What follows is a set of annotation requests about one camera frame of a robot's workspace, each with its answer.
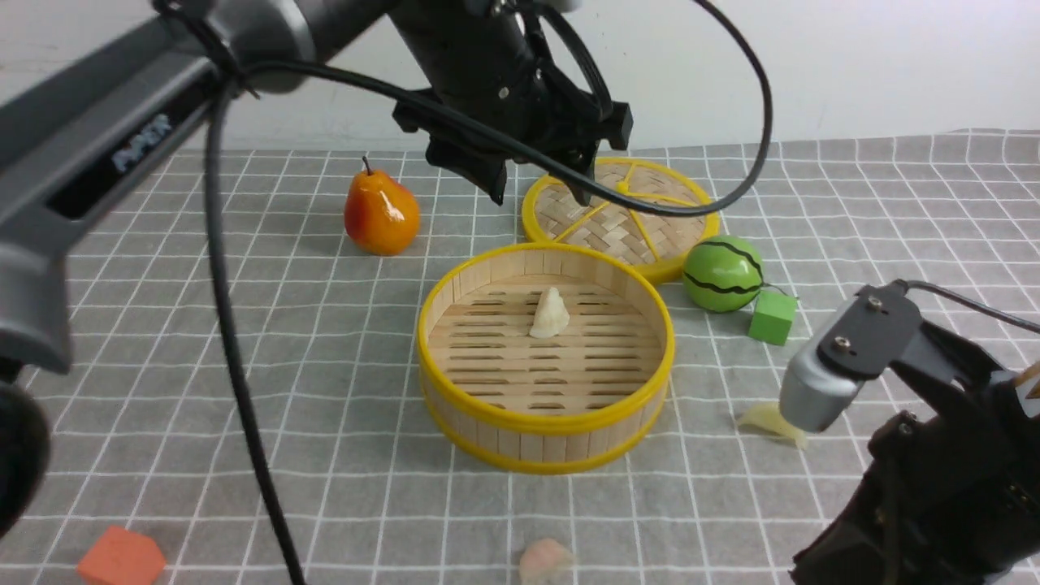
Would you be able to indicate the orange-red toy pear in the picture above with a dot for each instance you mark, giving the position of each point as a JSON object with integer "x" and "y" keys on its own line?
{"x": 380, "y": 216}

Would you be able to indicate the pink dumpling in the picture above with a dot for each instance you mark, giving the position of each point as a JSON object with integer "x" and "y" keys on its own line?
{"x": 542, "y": 560}

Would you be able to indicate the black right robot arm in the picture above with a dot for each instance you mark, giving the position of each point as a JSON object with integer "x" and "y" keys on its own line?
{"x": 863, "y": 546}

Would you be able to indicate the grey checked tablecloth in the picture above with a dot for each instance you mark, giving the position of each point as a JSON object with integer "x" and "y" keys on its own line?
{"x": 146, "y": 435}

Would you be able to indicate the woven bamboo steamer lid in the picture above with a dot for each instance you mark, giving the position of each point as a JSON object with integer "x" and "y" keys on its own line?
{"x": 656, "y": 246}

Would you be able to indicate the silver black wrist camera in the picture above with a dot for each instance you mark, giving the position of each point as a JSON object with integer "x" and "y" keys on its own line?
{"x": 859, "y": 341}

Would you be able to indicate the pale yellow-green dumpling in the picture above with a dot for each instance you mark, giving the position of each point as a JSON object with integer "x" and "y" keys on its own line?
{"x": 767, "y": 417}

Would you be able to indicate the green toy watermelon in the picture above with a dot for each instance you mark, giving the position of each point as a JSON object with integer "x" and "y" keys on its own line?
{"x": 723, "y": 274}

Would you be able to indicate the white pointed dumpling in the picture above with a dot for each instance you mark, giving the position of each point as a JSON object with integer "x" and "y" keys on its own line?
{"x": 551, "y": 316}

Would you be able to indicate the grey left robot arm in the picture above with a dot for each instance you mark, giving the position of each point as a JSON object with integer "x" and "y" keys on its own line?
{"x": 80, "y": 142}

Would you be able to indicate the green cube block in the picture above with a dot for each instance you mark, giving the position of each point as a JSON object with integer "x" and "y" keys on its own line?
{"x": 773, "y": 316}

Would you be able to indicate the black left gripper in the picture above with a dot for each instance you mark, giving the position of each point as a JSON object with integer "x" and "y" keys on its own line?
{"x": 520, "y": 68}

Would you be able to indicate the bamboo steamer tray yellow rim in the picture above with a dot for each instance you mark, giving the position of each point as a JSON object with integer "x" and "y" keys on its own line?
{"x": 547, "y": 406}

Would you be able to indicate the orange block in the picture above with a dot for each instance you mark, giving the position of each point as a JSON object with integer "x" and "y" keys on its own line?
{"x": 121, "y": 556}

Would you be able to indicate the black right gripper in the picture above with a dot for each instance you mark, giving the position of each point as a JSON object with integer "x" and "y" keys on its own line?
{"x": 976, "y": 459}

